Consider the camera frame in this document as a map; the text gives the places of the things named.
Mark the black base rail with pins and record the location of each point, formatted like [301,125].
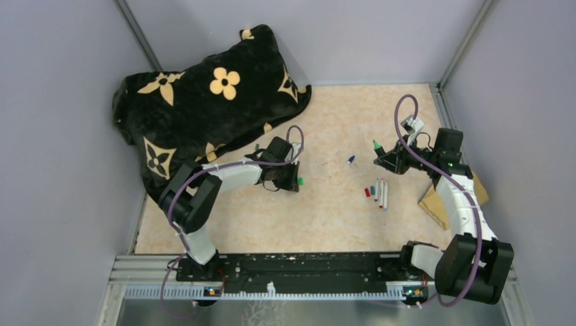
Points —
[304,273]

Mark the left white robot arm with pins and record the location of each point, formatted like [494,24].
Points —
[189,198]

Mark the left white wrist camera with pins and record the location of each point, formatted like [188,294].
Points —
[297,150]

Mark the black floral plush blanket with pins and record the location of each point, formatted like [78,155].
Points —
[219,105]

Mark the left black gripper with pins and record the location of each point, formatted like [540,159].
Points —
[288,176]

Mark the white light-blue pen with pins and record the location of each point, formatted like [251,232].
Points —
[385,192]

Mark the black green highlighter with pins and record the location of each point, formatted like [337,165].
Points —
[378,149]

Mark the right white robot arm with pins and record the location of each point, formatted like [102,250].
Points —
[475,265]

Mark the white blue-tip pen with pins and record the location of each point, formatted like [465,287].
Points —
[376,193]

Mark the grey cable duct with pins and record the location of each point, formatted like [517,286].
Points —
[190,292]

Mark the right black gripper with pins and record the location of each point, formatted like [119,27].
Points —
[396,159]

